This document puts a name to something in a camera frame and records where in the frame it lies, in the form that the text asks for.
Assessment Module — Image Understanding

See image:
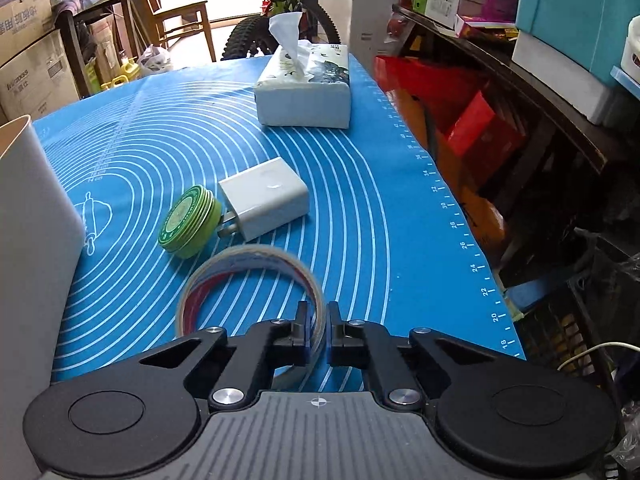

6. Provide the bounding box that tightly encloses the cream cloth bag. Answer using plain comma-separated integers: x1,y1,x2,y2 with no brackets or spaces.
620,15,640,73

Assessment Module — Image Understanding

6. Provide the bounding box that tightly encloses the black plastic crate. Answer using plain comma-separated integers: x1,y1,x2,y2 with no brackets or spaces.
515,235,640,411

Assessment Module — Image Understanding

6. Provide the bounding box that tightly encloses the light blue shelf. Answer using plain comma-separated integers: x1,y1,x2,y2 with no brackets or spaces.
611,65,640,98

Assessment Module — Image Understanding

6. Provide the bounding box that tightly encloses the teal storage bin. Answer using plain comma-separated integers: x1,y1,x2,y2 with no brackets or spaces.
515,0,640,78

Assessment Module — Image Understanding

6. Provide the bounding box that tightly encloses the white tissue pack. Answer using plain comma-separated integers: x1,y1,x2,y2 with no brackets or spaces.
252,11,352,129

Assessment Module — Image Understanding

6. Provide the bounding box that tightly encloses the white cable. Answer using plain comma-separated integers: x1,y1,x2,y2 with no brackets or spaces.
557,341,640,373

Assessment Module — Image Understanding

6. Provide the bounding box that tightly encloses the printed cardboard box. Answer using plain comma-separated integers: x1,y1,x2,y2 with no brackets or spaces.
0,0,53,68

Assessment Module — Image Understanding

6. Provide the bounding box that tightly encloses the white plastic bag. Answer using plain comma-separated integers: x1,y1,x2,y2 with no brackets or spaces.
136,44,173,73

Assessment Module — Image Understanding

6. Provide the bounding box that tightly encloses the red shopping bag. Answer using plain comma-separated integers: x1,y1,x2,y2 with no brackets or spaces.
372,55,526,171

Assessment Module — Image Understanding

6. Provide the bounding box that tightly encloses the green bicycle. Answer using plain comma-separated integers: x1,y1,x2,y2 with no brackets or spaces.
221,0,342,61

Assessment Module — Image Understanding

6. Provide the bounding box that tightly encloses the clear plastic bag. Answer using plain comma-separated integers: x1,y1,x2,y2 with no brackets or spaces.
605,432,640,473

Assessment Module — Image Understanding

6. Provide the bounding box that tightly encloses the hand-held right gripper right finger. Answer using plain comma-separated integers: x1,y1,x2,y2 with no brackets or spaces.
326,301,501,411

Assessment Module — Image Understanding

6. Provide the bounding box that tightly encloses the white cabinet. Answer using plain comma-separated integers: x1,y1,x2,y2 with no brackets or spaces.
350,0,416,61

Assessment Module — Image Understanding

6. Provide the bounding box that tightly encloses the dark wooden table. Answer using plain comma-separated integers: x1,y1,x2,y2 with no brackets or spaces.
390,5,621,221

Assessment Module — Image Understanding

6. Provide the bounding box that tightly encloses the orange paper bag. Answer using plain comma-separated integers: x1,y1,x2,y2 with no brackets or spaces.
395,95,506,256

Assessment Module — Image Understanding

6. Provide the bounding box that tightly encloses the green round tin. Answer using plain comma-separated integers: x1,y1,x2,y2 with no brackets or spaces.
158,185,222,260

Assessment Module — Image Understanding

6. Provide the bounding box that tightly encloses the beige plastic basket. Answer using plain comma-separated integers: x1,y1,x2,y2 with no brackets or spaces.
0,115,86,480

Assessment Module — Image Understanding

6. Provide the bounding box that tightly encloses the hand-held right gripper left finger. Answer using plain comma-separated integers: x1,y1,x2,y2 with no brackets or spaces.
137,301,310,411

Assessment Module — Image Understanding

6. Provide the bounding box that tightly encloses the large white charger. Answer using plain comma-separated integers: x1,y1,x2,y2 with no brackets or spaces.
216,156,311,242

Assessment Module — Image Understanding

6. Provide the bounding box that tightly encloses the black plastic bag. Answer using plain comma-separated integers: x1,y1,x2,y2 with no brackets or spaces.
575,225,640,346

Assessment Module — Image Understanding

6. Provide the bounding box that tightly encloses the wooden chair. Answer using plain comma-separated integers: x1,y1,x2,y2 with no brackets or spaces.
131,0,217,63

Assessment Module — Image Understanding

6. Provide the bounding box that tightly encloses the clear tape roll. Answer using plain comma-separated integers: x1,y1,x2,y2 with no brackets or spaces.
175,244,328,392

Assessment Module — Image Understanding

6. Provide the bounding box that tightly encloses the blue silicone mat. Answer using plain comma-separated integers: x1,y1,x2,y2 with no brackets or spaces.
31,54,527,386

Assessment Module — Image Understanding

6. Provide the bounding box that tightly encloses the large plain cardboard box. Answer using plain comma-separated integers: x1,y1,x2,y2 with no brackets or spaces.
0,30,81,121

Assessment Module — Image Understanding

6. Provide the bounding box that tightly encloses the dark side table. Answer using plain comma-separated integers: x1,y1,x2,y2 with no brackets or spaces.
50,0,141,98

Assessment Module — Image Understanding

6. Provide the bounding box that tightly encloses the white foam box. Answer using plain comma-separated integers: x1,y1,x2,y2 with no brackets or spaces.
511,30,628,126

